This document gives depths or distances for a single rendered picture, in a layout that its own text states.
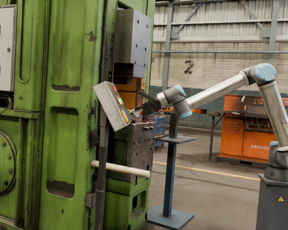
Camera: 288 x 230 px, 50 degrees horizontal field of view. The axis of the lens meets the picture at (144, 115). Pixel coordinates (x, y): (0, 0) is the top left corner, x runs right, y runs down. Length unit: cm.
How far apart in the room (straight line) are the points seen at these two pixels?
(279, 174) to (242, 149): 348
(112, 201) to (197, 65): 808
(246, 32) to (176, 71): 247
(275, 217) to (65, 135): 162
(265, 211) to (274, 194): 14
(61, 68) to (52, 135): 52
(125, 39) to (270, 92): 109
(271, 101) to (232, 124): 370
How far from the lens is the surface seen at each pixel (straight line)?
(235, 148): 583
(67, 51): 240
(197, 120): 1012
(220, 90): 215
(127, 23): 238
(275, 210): 242
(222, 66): 1000
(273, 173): 239
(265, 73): 209
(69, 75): 237
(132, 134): 231
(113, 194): 250
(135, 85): 273
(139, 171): 206
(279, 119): 215
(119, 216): 252
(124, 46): 236
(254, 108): 559
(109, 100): 173
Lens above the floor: 114
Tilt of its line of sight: 4 degrees down
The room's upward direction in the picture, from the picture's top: 4 degrees clockwise
